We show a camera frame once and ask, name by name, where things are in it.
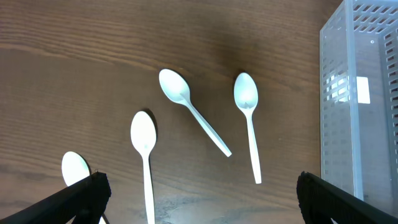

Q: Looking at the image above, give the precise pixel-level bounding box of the clear white plastic basket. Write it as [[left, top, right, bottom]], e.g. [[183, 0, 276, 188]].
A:
[[320, 0, 397, 216]]

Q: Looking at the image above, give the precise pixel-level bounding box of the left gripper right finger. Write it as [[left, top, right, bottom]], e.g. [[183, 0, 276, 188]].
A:
[[296, 172, 397, 224]]

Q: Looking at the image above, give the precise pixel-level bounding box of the white label sticker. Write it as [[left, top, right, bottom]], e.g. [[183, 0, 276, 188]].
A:
[[356, 77, 371, 104]]

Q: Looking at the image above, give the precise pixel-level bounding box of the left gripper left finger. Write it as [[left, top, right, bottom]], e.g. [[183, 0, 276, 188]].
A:
[[1, 172, 111, 224]]

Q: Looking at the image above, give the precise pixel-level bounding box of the white plastic spoon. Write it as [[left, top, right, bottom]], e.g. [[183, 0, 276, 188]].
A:
[[61, 151, 108, 224], [131, 111, 157, 224], [159, 68, 232, 157], [233, 72, 262, 184]]

